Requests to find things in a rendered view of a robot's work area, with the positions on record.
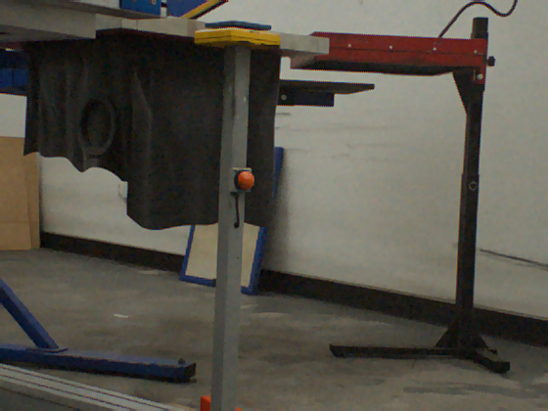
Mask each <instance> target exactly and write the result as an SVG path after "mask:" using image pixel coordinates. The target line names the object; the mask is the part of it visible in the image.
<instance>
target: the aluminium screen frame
mask: <svg viewBox="0 0 548 411"><path fill-rule="evenodd" d="M95 17H96V34H98V33H106V32H114V31H131V32H139V33H146V34H154V35H161V36H168V37H176V38H183V39H191V40H196V39H195V32H197V31H203V30H211V29H213V28H206V27H205V23H207V22H200V21H194V20H187V19H180V18H174V17H167V19H165V18H161V19H148V20H136V21H133V20H127V19H122V18H116V17H110V16H104V15H98V14H95ZM262 32H269V33H275V34H280V35H281V36H282V37H281V47H279V48H267V49H271V50H279V51H286V52H293V53H301V55H281V56H282V58H283V57H297V56H311V55H325V54H328V52H329V38H324V37H317V36H311V35H309V36H305V35H297V34H291V33H285V32H279V31H272V30H263V31H262Z"/></svg>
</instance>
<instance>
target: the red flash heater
mask: <svg viewBox="0 0 548 411"><path fill-rule="evenodd" d="M309 35H311V36H317V37H324V38H329V52H328V54H325V55H311V56H297V57H289V58H290V69H300V70H316V71H321V70H332V71H348V72H364V73H380V74H394V73H396V74H412V75H428V76H442V75H446V74H450V73H452V72H455V73H458V74H460V73H462V74H464V75H467V76H473V74H474V70H475V75H479V74H481V70H482V55H484V49H485V40H482V39H468V38H453V37H450V38H438V37H424V36H409V35H405V36H394V35H380V34H366V33H336V32H322V31H314V32H313V33H311V34H309ZM309 35H307V36H309Z"/></svg>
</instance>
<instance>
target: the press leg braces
mask: <svg viewBox="0 0 548 411"><path fill-rule="evenodd" d="M0 302H1V304H2V305H3V306H4V308H5V309H6V310H8V311H9V313H10V314H11V315H12V318H14V319H15V320H16V321H17V323H18V324H19V325H20V326H21V327H22V328H23V331H24V332H25V333H26V334H27V335H28V336H29V337H30V338H31V339H32V342H33V343H35V345H33V346H30V347H26V348H25V350H32V351H48V352H60V351H63V350H66V349H68V347H59V346H58V345H57V344H56V342H55V341H54V340H53V339H52V337H51V336H50V335H49V334H48V332H46V330H45V328H44V327H43V326H42V325H41V324H40V323H39V322H38V321H37V320H36V317H35V316H33V314H32V313H31V312H30V311H29V310H28V308H27V307H26V306H25V305H24V303H23V302H22V301H21V300H20V299H19V298H18V297H17V296H16V293H15V292H14V291H12V289H11V288H10V287H9V286H8V285H7V283H5V282H4V280H3V278H2V277H1V276H0Z"/></svg>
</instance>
